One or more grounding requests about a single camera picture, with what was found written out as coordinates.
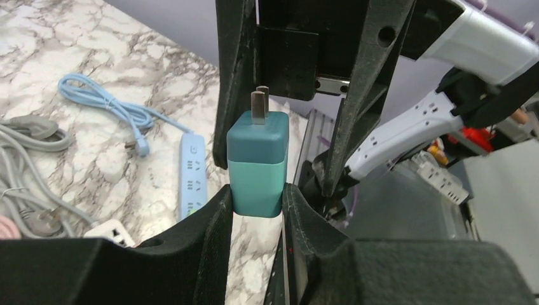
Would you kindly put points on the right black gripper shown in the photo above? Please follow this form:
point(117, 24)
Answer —
point(298, 42)

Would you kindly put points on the blue power strip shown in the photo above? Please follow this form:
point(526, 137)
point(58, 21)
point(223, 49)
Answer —
point(192, 175)

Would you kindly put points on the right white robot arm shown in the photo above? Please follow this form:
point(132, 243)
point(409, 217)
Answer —
point(494, 71)

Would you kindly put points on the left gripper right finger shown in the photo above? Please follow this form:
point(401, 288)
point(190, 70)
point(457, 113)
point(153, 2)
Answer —
point(317, 264)

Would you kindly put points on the white power strip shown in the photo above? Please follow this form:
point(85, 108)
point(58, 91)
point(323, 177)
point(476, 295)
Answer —
point(112, 230)

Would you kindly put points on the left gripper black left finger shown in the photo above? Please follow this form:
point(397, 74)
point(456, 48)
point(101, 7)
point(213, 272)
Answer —
point(186, 264)

